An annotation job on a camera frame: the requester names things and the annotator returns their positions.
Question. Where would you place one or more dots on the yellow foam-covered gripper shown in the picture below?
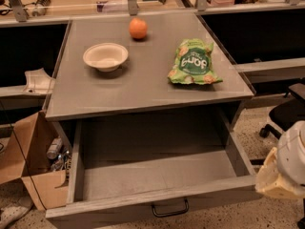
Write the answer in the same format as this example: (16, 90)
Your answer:
(292, 157)

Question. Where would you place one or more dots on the grey top drawer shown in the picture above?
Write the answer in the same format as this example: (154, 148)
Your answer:
(115, 181)

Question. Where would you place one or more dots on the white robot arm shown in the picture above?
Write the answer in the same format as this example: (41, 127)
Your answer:
(282, 174)

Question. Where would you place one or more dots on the grey drawer cabinet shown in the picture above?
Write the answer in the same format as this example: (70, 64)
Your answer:
(137, 102)

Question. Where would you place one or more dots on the black office chair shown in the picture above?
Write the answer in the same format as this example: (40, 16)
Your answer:
(285, 115)

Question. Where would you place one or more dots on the green snack chip bag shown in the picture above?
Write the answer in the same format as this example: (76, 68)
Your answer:
(193, 64)

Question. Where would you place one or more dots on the orange fruit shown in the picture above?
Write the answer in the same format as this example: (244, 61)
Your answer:
(138, 28)

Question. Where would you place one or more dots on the white paper bowl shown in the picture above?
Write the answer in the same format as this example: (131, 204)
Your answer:
(105, 57)

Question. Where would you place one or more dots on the silver can in box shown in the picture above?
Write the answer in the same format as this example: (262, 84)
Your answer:
(54, 148)

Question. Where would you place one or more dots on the brown cardboard box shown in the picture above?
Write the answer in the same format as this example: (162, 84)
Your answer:
(25, 158)

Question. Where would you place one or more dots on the white shoe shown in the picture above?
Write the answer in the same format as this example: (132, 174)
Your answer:
(15, 211)

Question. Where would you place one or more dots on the grey handheld tool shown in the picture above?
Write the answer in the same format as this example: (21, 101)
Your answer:
(40, 7)

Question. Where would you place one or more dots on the black top drawer handle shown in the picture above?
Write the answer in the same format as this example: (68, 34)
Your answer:
(170, 209)

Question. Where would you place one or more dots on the white plastic bracket piece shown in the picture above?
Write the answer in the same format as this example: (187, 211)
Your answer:
(38, 82)

